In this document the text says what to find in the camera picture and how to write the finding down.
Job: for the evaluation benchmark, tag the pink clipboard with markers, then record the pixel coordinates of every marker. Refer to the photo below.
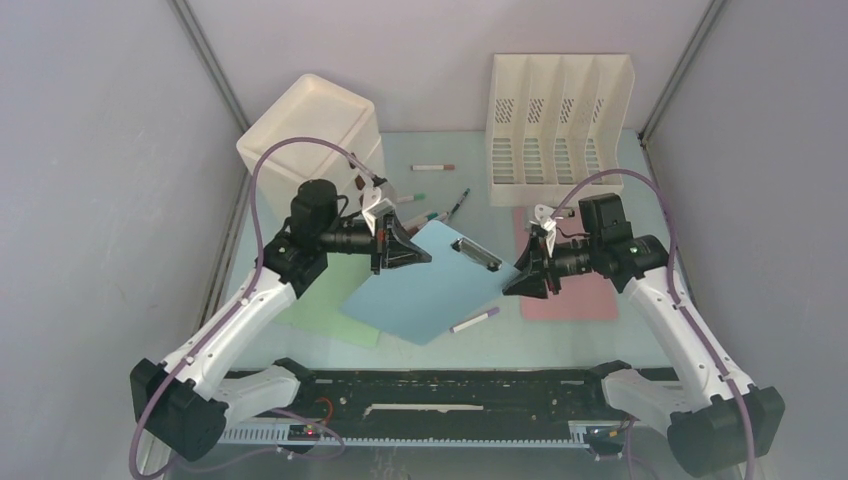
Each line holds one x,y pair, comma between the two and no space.
582,298

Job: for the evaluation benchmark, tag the white marker teal cap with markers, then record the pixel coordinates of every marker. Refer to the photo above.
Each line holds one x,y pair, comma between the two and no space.
421,219

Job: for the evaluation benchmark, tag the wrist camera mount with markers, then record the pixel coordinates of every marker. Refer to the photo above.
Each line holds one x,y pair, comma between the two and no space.
541,221
378,201

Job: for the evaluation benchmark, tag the white marker brown cap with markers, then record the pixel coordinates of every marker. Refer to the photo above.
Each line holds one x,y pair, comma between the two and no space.
432,167

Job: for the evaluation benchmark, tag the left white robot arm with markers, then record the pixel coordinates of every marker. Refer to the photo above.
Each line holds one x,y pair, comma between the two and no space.
188,400

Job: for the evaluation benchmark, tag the cream three-drawer cabinet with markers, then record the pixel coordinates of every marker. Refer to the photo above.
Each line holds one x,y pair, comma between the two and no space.
317,108

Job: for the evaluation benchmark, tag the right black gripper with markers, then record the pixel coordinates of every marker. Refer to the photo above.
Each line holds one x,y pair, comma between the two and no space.
532,283

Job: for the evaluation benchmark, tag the white marker green cap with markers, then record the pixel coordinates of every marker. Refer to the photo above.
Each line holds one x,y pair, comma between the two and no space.
410,198

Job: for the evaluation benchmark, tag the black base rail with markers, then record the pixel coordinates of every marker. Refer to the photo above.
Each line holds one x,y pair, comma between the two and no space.
548,408

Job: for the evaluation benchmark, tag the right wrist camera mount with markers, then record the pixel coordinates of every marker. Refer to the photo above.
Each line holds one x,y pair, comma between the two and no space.
541,221

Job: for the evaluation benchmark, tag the green clipboard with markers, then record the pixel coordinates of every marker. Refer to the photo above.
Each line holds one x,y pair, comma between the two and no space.
318,311

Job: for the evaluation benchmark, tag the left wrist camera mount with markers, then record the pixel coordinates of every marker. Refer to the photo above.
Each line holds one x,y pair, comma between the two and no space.
378,201

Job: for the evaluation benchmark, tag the white marker purple cap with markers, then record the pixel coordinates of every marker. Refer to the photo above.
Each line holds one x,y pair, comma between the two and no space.
475,320

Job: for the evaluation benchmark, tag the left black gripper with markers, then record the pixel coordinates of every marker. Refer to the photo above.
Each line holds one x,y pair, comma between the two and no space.
394,260

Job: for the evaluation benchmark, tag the black teal pen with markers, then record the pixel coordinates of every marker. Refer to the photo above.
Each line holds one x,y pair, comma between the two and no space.
458,204

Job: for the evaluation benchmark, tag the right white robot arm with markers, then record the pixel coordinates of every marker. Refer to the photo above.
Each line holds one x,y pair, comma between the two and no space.
721,418

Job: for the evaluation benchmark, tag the blue clipboard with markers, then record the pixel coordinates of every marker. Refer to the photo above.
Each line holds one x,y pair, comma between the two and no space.
417,303

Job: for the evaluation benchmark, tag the cream file organizer rack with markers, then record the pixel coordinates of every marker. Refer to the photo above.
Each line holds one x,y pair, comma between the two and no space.
553,120

